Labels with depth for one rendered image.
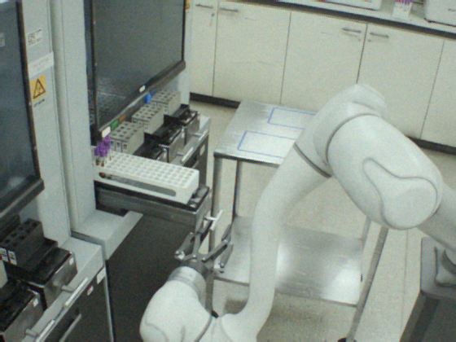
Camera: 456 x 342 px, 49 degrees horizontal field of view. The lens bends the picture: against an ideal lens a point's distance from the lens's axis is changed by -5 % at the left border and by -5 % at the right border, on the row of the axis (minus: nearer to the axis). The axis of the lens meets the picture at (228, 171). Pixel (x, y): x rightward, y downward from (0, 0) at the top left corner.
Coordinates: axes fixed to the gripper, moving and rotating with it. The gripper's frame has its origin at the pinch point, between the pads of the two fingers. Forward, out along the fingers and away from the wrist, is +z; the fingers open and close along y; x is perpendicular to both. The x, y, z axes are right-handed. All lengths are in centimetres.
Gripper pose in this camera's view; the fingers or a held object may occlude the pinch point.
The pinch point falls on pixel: (217, 231)
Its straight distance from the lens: 143.1
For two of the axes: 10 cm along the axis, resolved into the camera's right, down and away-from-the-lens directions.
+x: -0.7, 8.5, 5.2
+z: 3.1, -4.8, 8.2
